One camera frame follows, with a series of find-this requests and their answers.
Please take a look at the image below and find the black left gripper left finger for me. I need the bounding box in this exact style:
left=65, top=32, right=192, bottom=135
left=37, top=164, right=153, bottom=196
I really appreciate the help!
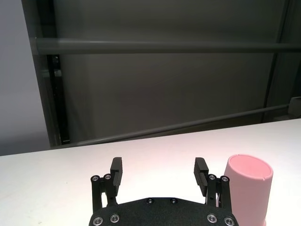
left=90, top=157, right=124, bottom=213

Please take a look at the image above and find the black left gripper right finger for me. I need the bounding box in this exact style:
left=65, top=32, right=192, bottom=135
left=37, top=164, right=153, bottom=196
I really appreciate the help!
left=193, top=157, right=232, bottom=213

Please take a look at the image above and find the pink plastic cup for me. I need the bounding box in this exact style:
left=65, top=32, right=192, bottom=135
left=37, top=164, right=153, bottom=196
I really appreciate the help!
left=221, top=153, right=274, bottom=226

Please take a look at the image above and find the thin grey horizontal rail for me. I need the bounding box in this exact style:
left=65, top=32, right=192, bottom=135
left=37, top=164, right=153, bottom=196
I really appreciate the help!
left=61, top=104, right=290, bottom=146

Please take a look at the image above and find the dark vertical post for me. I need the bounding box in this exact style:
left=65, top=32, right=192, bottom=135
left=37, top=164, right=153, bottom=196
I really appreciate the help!
left=45, top=54, right=71, bottom=146

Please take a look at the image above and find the small grey bracket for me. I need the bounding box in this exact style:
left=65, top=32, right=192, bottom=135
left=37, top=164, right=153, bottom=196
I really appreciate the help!
left=288, top=96, right=301, bottom=116

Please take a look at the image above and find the thin grey vertical post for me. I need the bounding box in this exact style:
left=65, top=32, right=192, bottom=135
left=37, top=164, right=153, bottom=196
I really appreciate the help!
left=262, top=0, right=293, bottom=123

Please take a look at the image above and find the thick grey horizontal rail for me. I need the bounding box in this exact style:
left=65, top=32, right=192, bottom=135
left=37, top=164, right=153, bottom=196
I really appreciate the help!
left=34, top=37, right=301, bottom=56

